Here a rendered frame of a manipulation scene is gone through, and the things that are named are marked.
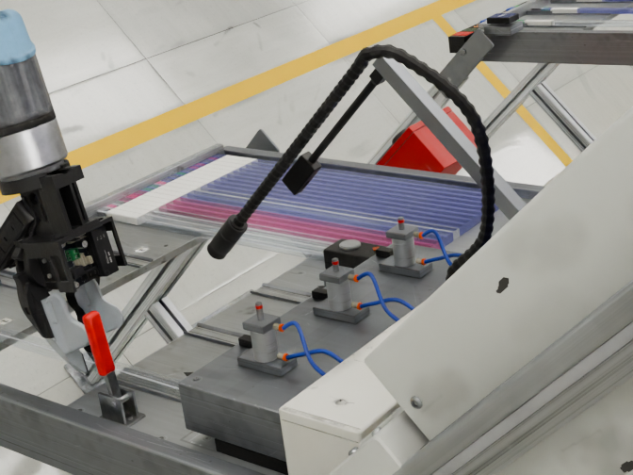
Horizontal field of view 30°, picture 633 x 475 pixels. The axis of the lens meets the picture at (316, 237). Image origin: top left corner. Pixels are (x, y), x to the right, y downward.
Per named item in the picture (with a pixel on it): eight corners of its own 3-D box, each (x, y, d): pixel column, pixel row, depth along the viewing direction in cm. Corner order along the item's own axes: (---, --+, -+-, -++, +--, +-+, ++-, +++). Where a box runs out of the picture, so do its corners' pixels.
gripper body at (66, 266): (74, 301, 112) (33, 180, 109) (21, 300, 118) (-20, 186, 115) (132, 270, 117) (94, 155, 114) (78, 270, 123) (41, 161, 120)
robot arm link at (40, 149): (-36, 143, 114) (30, 119, 120) (-20, 188, 115) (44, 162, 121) (10, 137, 109) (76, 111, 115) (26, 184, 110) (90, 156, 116)
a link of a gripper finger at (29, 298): (40, 343, 116) (15, 259, 114) (31, 343, 117) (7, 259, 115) (77, 326, 120) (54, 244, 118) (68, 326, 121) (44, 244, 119)
